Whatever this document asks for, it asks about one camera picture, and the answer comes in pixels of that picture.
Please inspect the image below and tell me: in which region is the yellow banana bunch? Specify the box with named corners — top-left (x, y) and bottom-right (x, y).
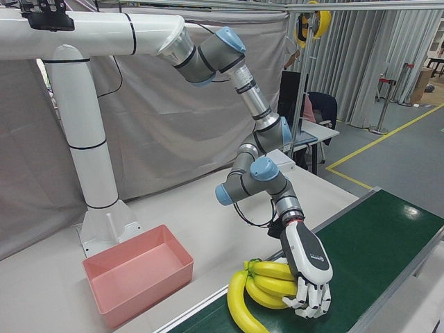
top-left (226, 258), bottom-right (302, 333)

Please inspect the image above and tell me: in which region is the black camera on stand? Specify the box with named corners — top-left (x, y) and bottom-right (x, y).
top-left (19, 0), bottom-right (76, 32)

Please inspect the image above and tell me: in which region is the green conveyor belt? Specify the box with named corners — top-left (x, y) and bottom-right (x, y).
top-left (152, 187), bottom-right (444, 333)

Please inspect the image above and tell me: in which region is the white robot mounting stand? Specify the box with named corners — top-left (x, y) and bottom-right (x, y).
top-left (0, 10), bottom-right (187, 254)

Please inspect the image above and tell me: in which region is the yellow cable reel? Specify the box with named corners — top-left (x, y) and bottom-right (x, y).
top-left (294, 9), bottom-right (332, 49)

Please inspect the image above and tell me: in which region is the silver stanchion post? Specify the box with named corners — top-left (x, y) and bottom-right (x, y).
top-left (398, 62), bottom-right (416, 105)
top-left (368, 61), bottom-right (397, 135)

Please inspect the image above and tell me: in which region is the pink plastic basket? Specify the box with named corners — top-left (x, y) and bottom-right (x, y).
top-left (82, 224), bottom-right (195, 330)

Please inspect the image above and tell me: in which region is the grey backdrop cloth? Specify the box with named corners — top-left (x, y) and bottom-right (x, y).
top-left (0, 0), bottom-right (296, 261)

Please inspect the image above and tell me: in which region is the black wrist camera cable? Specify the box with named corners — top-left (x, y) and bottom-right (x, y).
top-left (232, 199), bottom-right (280, 230)

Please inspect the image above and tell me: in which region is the pleated grey curtain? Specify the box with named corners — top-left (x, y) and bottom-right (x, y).
top-left (301, 8), bottom-right (441, 129)

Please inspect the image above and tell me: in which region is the pink garment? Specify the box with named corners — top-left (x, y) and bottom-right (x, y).
top-left (303, 95), bottom-right (316, 122)

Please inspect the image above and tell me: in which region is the person in white shirt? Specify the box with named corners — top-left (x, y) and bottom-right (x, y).
top-left (282, 36), bottom-right (301, 70)

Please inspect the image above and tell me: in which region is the black office chair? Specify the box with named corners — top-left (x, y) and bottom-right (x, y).
top-left (307, 92), bottom-right (338, 129)

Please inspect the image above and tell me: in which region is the brown cardboard box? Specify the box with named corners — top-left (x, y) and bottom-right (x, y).
top-left (411, 67), bottom-right (434, 105)

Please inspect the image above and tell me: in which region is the white office desk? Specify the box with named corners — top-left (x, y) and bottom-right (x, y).
top-left (293, 119), bottom-right (341, 174)

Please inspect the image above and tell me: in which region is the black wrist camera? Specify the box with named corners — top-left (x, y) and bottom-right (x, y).
top-left (266, 221), bottom-right (284, 240)

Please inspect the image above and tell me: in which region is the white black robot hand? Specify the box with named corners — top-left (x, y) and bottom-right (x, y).
top-left (279, 217), bottom-right (334, 319)

